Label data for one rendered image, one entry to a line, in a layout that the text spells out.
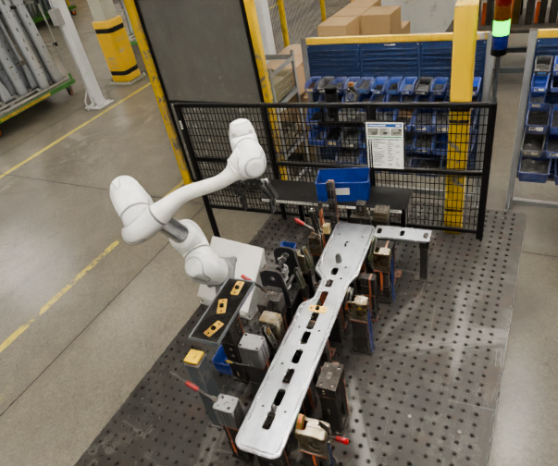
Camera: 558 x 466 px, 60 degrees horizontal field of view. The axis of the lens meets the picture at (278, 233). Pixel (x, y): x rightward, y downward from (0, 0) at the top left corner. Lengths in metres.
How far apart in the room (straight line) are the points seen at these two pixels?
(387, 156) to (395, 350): 1.09
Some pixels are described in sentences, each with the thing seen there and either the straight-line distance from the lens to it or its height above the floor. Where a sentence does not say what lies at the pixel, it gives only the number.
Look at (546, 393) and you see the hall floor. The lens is 3.28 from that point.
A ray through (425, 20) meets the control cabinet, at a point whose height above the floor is 0.36.
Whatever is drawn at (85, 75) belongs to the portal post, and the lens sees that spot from 8.74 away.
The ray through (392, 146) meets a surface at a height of 1.30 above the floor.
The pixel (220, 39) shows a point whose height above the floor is 1.61.
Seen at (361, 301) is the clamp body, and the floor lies 1.04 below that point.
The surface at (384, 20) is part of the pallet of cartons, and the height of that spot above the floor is 0.98.
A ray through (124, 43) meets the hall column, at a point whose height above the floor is 0.66.
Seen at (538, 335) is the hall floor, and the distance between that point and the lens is 3.54.
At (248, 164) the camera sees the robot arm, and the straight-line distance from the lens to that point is 1.72.
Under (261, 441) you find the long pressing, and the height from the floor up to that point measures 1.00.
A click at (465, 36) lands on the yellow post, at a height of 1.86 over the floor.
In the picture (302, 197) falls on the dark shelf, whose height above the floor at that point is 1.03.
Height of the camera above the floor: 2.61
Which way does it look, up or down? 36 degrees down
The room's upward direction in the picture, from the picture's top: 12 degrees counter-clockwise
